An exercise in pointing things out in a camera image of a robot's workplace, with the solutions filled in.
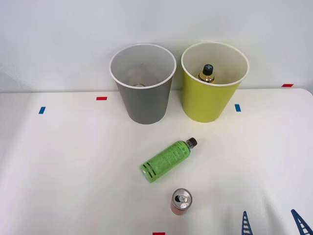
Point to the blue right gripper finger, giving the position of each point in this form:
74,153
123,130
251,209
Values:
304,226
246,225

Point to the red drink can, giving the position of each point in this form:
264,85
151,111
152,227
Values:
181,199

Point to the green plastic bottle black cap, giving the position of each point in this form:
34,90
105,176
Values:
166,160

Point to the yellow-green plastic waste bin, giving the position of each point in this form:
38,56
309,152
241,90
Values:
207,102

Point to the amber bottle with black cap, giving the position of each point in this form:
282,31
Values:
207,73

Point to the grey plastic waste bin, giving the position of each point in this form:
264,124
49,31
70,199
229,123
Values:
144,105

